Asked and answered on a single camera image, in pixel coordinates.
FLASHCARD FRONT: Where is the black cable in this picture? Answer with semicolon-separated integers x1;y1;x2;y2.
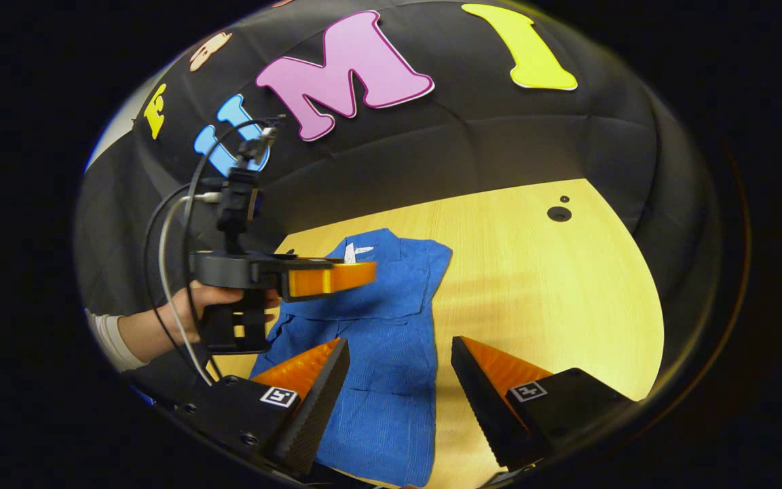
181;117;283;381
143;182;222;357

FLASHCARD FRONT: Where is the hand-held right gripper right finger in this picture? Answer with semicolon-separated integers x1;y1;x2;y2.
451;336;639;471

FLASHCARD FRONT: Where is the blue shirt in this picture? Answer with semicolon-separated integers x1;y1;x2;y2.
250;229;453;488

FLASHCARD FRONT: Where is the white cable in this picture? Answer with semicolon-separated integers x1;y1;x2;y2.
158;194;222;386

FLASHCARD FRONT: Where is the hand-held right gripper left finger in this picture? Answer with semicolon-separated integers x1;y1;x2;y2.
181;338;351;477

